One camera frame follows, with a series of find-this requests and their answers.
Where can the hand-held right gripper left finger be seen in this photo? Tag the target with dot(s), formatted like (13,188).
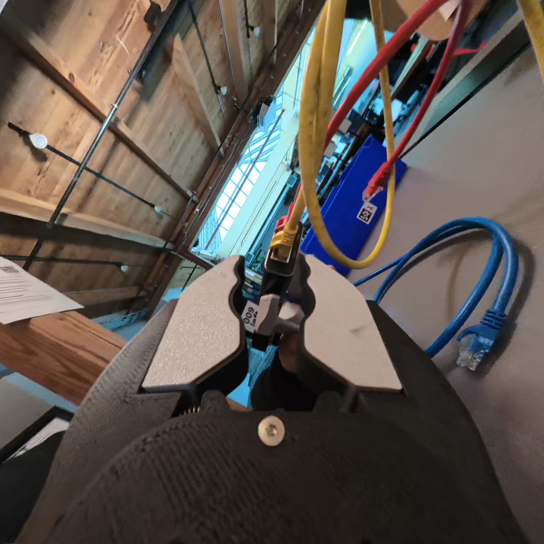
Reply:
(195,335)

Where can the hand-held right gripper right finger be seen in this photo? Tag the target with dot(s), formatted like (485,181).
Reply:
(348,335)

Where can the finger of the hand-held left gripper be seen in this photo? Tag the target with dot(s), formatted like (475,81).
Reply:
(276,314)

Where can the black network splitter box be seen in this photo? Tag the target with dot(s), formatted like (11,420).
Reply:
(278,284)

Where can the blue plastic bin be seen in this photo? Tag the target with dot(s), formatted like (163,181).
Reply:
(340,212)

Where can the grey desk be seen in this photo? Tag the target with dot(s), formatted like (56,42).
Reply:
(467,148)

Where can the person's left hand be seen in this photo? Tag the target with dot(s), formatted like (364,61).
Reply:
(288,352)

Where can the white notice sheet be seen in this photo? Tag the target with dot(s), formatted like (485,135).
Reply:
(29,293)

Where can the black framed sheet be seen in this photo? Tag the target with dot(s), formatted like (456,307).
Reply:
(25,425)

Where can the grey ceiling-mounted unit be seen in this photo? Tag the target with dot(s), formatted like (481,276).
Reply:
(265,111)

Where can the white ceiling spotlight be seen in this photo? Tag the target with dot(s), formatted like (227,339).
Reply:
(38,141)

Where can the instruction sheet on stand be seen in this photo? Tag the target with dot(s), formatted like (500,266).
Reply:
(425,25)

